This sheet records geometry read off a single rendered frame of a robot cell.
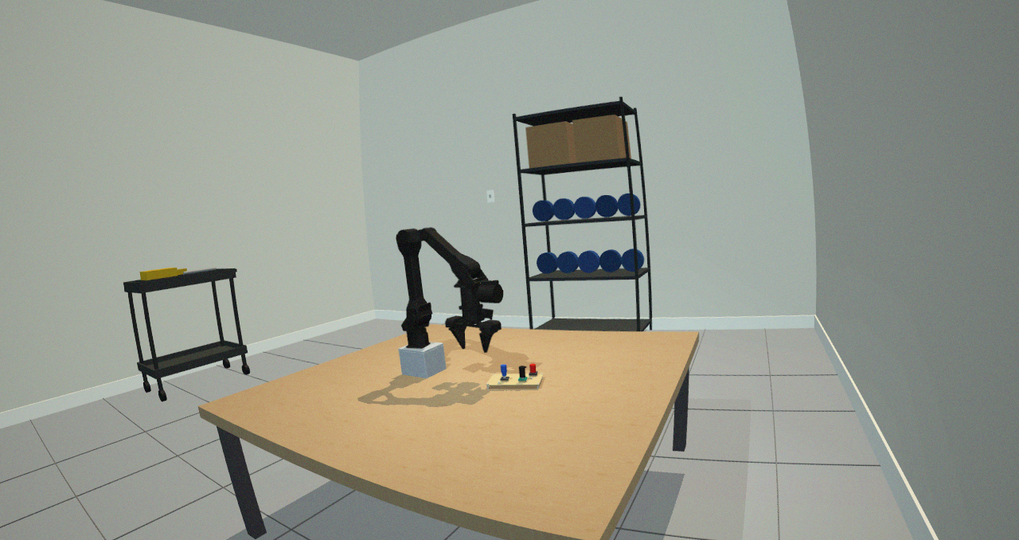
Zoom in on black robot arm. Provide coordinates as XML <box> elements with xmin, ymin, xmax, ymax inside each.
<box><xmin>396</xmin><ymin>227</ymin><xmax>503</xmax><ymax>349</ymax></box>

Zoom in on pale yellow circuit board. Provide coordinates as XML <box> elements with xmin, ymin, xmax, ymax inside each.
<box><xmin>486</xmin><ymin>364</ymin><xmax>544</xmax><ymax>389</ymax></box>

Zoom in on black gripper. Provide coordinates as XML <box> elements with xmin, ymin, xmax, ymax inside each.
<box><xmin>445</xmin><ymin>302</ymin><xmax>502</xmax><ymax>353</ymax></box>

